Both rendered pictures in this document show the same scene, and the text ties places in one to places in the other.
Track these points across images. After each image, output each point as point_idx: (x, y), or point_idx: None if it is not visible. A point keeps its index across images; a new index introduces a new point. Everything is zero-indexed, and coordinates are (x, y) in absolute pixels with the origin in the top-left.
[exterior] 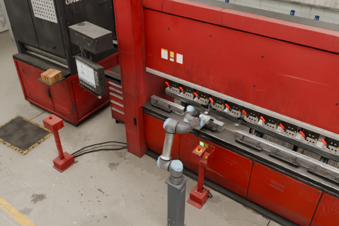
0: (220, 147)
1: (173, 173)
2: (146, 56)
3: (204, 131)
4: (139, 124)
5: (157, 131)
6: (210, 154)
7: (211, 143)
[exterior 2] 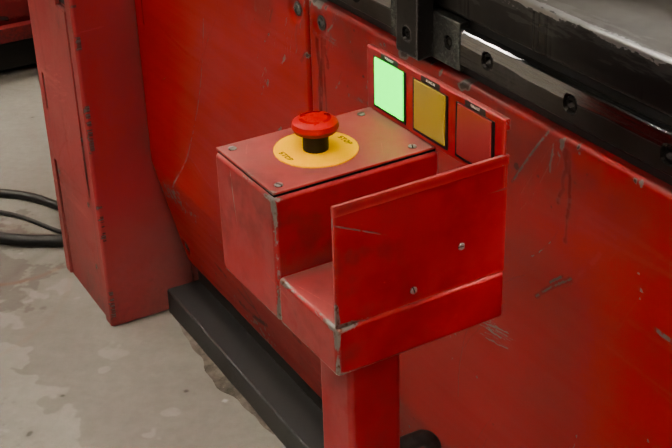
0: (638, 187)
1: None
2: None
3: None
4: (84, 2)
5: (194, 70)
6: (399, 186)
7: (542, 129)
